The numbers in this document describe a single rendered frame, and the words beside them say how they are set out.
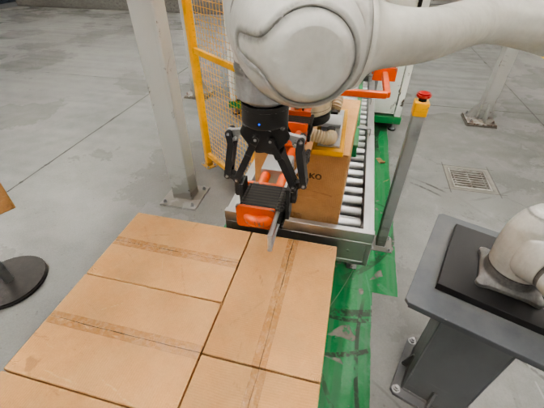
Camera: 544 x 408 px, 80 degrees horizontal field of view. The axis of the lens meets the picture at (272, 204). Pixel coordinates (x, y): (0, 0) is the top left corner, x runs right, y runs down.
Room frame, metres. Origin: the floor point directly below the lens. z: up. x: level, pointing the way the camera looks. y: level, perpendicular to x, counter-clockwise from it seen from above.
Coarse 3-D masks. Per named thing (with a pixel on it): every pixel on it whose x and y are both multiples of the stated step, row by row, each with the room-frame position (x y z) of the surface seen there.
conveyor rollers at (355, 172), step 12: (348, 96) 2.86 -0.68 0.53; (360, 120) 2.32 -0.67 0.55; (360, 132) 2.13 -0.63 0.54; (360, 144) 1.96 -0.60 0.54; (360, 156) 1.79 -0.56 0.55; (360, 168) 1.68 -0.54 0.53; (348, 180) 1.53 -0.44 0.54; (360, 180) 1.53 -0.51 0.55; (348, 192) 1.44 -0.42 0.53; (360, 192) 1.43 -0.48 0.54; (348, 204) 1.35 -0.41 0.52; (360, 204) 1.33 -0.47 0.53
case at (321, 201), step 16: (352, 112) 1.54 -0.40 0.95; (352, 128) 1.36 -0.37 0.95; (304, 144) 1.21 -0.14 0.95; (352, 144) 1.42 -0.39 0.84; (256, 160) 1.23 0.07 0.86; (320, 160) 1.15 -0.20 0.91; (336, 160) 1.13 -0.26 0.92; (256, 176) 1.23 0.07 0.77; (320, 176) 1.15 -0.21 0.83; (336, 176) 1.13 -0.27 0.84; (304, 192) 1.17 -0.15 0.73; (320, 192) 1.15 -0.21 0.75; (336, 192) 1.13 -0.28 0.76; (304, 208) 1.17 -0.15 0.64; (320, 208) 1.15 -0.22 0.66; (336, 208) 1.13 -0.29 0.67
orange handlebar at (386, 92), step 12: (384, 72) 1.26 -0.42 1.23; (384, 84) 1.13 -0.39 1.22; (360, 96) 1.07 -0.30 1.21; (372, 96) 1.06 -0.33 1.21; (384, 96) 1.05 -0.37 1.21; (300, 132) 0.78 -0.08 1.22; (288, 144) 0.70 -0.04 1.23; (264, 180) 0.56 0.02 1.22; (252, 216) 0.45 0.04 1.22; (264, 216) 0.45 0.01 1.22
